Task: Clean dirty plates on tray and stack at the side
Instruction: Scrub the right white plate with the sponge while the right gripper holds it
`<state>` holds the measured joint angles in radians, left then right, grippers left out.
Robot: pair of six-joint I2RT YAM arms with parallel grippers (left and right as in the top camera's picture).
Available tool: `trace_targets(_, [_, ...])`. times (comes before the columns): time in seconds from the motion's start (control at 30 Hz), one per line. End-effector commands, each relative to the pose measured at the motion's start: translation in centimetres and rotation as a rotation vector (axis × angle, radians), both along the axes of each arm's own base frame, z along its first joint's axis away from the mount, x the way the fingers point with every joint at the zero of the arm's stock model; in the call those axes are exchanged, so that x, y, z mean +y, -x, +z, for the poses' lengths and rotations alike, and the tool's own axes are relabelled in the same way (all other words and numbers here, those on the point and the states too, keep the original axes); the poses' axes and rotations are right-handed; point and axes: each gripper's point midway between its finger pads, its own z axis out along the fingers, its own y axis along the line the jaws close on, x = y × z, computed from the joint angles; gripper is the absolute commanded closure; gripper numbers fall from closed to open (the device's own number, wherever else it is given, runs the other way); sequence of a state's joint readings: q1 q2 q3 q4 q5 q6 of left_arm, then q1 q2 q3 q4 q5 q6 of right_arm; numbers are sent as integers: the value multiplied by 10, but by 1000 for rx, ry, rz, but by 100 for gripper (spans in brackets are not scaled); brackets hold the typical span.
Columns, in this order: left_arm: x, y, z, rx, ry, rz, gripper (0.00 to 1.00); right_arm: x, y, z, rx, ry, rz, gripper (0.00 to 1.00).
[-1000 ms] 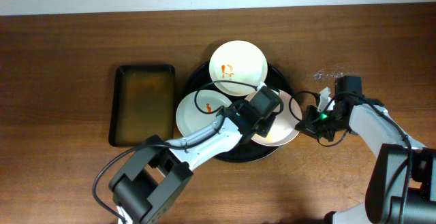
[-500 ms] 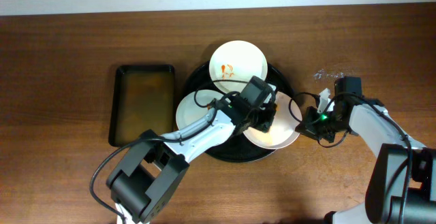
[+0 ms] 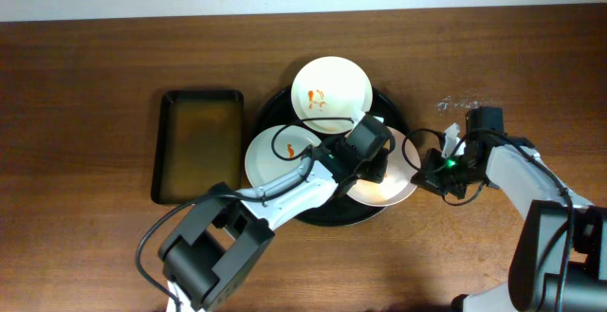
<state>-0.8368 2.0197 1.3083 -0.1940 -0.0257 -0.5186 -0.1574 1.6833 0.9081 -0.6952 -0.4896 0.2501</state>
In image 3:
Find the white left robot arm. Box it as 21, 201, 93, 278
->
157, 146, 388, 311

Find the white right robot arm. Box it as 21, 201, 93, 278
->
412, 145, 606, 311

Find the light grey plate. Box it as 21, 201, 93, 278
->
245, 125, 321, 187

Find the black round tray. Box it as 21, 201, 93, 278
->
249, 86, 410, 227

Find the black rectangular tray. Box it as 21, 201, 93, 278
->
151, 89, 244, 205

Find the cream white plate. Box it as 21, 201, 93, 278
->
291, 56, 373, 134

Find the pink plate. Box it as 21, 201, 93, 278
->
347, 127, 421, 207

